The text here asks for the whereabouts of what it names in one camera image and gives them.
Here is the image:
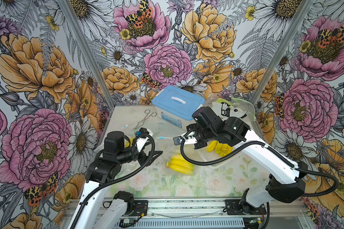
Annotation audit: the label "panda zip-top bag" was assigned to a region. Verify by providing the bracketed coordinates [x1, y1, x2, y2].
[204, 95, 256, 127]

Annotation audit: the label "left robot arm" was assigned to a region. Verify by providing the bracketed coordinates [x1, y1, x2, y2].
[68, 128, 162, 229]

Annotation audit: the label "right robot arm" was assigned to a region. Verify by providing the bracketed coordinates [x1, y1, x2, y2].
[173, 106, 340, 215]

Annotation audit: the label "blue lid storage box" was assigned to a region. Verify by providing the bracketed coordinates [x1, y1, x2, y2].
[152, 85, 205, 130]

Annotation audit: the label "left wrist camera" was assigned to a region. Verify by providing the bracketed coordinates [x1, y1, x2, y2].
[135, 127, 153, 153]

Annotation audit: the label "metal wire tongs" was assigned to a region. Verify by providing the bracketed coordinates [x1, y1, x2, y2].
[134, 109, 157, 130]

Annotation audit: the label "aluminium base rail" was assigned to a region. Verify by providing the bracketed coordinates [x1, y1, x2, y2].
[74, 197, 307, 229]

